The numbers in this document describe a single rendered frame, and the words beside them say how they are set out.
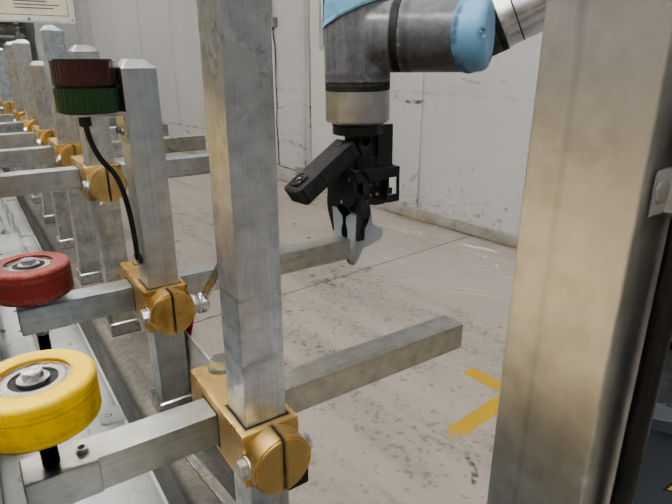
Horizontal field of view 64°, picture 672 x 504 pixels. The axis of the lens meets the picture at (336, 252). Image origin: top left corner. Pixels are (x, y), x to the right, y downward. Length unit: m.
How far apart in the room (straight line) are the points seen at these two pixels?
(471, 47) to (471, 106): 2.92
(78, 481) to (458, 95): 3.43
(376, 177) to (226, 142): 0.45
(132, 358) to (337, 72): 0.50
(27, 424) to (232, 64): 0.26
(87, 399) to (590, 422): 0.33
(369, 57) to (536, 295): 0.59
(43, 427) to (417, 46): 0.57
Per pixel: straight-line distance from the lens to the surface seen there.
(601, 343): 0.17
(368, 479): 1.65
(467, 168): 3.68
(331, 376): 0.53
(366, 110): 0.75
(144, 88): 0.60
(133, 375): 0.82
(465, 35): 0.71
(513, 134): 3.47
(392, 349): 0.56
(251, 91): 0.36
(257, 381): 0.43
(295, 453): 0.45
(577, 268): 0.17
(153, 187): 0.61
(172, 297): 0.63
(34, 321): 0.67
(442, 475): 1.69
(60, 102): 0.59
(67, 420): 0.41
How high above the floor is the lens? 1.11
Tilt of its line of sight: 20 degrees down
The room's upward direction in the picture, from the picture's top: straight up
